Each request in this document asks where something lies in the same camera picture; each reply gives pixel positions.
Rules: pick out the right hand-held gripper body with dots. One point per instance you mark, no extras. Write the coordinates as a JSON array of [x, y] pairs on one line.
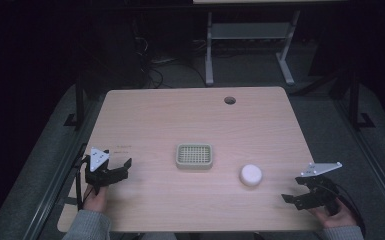
[[320, 195]]

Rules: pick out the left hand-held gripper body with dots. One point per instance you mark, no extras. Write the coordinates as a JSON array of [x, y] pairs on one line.
[[96, 173]]

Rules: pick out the person's left hand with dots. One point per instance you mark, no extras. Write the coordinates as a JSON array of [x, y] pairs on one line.
[[95, 201]]

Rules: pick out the person's right hand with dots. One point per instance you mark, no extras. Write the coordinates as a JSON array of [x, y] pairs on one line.
[[338, 218]]

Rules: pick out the white round soap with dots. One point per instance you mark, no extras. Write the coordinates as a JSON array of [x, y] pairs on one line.
[[251, 175]]

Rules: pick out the beige soap dish with grid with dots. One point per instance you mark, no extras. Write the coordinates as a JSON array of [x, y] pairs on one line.
[[194, 156]]

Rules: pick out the black metal stand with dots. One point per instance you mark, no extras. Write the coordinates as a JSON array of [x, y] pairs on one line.
[[355, 100], [79, 100]]

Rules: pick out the grey metal frame rail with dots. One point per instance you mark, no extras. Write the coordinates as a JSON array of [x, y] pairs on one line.
[[51, 196], [370, 156]]

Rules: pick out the white metal desk frame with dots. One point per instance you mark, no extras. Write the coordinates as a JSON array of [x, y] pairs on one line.
[[250, 30]]

